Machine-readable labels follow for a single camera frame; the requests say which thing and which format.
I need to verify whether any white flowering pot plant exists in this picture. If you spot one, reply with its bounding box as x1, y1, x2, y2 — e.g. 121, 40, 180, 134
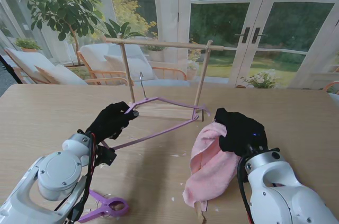
239, 69, 283, 89

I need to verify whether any wooden hanging rack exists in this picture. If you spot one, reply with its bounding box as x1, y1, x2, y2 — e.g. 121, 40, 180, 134
102, 33, 225, 122

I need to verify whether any leafy potted tree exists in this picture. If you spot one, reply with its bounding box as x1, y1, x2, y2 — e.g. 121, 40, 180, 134
9, 0, 112, 67

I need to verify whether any white cushioned lounge chair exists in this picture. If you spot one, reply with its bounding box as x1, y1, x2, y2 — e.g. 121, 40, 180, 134
76, 43, 188, 87
4, 46, 90, 86

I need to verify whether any pink square towel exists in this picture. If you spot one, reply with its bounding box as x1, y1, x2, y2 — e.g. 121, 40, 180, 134
182, 122, 239, 224

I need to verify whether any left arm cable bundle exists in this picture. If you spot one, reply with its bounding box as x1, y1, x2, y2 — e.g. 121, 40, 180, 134
54, 132, 97, 224

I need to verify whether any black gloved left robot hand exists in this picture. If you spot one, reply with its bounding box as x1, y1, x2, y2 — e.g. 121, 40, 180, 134
84, 101, 140, 145

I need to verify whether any dark door handle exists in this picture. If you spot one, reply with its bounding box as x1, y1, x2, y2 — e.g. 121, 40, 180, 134
251, 26, 268, 44
234, 26, 251, 44

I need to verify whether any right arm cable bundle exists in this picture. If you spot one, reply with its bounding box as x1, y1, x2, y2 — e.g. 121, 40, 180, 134
237, 155, 252, 224

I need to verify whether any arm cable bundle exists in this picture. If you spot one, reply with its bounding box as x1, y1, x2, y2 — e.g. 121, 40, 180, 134
54, 132, 97, 224
237, 155, 252, 224

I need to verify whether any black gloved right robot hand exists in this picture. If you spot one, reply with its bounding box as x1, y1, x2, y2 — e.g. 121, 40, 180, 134
213, 107, 268, 157

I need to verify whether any small green pot plant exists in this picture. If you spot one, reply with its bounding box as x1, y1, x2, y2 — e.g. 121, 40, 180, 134
14, 37, 42, 53

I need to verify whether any purple clothes hanger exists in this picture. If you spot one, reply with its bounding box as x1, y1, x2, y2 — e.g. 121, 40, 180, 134
99, 71, 211, 150

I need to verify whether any purple plastic clothes peg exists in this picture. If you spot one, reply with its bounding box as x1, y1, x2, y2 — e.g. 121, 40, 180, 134
78, 189, 130, 223

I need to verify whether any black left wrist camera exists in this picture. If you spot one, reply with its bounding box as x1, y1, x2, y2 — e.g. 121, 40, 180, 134
96, 146, 118, 168

